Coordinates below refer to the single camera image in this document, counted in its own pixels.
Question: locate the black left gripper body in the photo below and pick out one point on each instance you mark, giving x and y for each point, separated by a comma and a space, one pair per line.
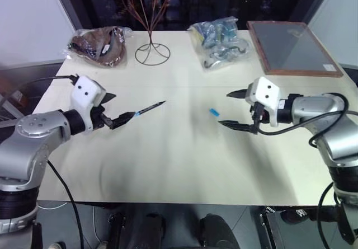
98, 117

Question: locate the plastic bag with brown items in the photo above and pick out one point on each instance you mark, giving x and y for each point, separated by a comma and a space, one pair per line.
98, 46

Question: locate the blue pen cap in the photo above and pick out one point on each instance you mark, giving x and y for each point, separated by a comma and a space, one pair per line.
214, 112

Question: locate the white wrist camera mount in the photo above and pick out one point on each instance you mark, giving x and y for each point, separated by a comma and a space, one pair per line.
265, 92
84, 92

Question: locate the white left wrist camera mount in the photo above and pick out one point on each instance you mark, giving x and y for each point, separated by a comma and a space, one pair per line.
84, 92

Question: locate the black pen with blue band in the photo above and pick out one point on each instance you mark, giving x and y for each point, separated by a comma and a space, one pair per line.
151, 107

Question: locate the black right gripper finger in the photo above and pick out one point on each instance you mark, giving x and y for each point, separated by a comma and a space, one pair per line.
237, 94
237, 126

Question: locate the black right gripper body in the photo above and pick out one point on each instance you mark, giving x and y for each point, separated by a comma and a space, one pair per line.
258, 114

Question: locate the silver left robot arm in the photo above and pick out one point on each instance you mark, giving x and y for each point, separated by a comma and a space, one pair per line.
30, 137

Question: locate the black metal table frame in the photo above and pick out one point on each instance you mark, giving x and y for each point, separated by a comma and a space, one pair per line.
270, 226

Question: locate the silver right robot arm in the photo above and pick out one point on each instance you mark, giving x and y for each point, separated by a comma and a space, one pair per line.
327, 112

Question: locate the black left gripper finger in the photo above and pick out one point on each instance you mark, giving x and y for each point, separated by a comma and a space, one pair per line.
121, 119
109, 97

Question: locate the wooden framed glass board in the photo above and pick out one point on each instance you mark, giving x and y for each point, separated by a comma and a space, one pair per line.
293, 47

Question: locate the plastic bag with blue items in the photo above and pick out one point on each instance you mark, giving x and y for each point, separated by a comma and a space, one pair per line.
219, 43

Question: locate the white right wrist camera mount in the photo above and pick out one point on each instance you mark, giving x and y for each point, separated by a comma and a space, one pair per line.
265, 92

